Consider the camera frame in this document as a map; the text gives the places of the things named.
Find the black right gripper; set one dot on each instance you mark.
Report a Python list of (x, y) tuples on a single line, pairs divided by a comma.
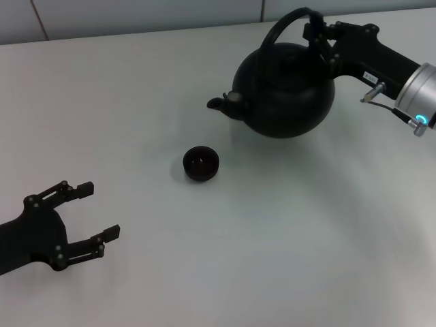
[(364, 51)]

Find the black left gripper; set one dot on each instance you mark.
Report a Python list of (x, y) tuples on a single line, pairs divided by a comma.
[(37, 235)]

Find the small black teacup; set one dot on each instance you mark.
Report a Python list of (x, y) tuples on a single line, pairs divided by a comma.
[(201, 163)]

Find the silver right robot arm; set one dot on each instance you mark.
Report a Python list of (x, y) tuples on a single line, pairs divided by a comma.
[(422, 88)]

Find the silver right gripper connector pin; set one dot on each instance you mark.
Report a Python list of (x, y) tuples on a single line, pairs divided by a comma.
[(373, 92)]

